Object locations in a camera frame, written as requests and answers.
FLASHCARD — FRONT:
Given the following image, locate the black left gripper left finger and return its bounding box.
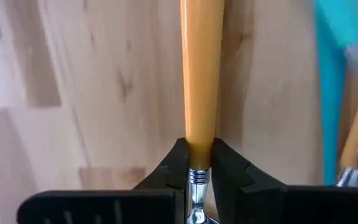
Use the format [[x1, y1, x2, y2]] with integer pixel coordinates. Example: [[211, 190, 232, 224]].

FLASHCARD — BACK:
[[16, 138, 190, 224]]

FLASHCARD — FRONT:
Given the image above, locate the teal handled spoon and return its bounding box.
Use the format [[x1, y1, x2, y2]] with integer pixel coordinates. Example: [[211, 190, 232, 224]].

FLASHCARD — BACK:
[[313, 0, 338, 187]]

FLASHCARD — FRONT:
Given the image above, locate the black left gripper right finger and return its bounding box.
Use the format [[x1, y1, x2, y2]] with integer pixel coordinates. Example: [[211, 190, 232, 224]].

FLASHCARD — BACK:
[[211, 138, 358, 224]]

